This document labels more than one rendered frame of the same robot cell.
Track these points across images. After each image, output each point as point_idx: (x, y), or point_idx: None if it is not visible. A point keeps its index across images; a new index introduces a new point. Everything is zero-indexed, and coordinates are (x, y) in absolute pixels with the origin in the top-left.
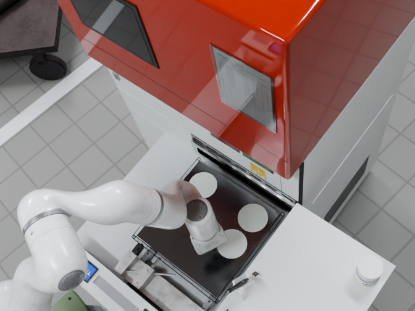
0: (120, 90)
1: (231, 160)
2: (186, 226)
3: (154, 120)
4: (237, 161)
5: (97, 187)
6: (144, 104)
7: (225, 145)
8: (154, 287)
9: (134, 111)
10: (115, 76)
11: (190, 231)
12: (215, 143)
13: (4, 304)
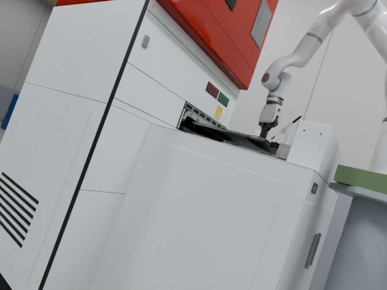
0: (128, 68)
1: (205, 114)
2: (288, 84)
3: (148, 106)
4: (209, 112)
5: (332, 5)
6: (154, 81)
7: (209, 98)
8: None
9: (118, 108)
10: (146, 41)
11: (287, 89)
12: (203, 100)
13: None
